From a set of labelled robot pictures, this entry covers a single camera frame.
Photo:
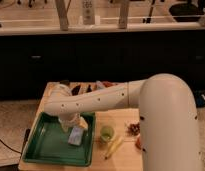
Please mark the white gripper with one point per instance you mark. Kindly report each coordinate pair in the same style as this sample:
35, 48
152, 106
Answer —
69, 121

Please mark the blue sponge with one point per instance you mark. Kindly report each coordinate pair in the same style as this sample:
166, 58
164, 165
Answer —
75, 137

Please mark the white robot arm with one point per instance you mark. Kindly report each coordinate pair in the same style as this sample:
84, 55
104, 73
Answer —
168, 117

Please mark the green plastic tray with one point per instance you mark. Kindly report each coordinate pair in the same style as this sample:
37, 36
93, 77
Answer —
48, 143

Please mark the dark bowl with box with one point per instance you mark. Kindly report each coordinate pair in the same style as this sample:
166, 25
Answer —
81, 89

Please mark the green cup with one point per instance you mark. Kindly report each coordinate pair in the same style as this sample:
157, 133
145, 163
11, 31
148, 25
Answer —
106, 133

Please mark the red chip bag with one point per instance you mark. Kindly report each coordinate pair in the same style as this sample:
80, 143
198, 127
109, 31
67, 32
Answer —
104, 84

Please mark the yellow banana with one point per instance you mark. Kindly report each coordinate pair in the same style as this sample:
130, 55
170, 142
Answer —
113, 147

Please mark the red grapes bunch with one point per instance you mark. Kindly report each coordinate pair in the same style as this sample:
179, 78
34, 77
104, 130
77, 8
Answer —
134, 129

